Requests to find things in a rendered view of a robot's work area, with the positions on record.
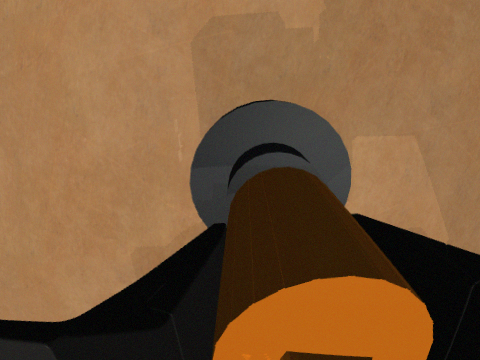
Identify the orange knob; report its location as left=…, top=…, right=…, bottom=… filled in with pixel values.
left=212, top=167, right=433, bottom=360

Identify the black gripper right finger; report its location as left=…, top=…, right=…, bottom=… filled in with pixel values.
left=351, top=213, right=480, bottom=360

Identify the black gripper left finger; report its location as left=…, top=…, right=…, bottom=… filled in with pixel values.
left=0, top=223, right=228, bottom=360

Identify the dark grey round pedestal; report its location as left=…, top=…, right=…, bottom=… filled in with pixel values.
left=189, top=100, right=351, bottom=228

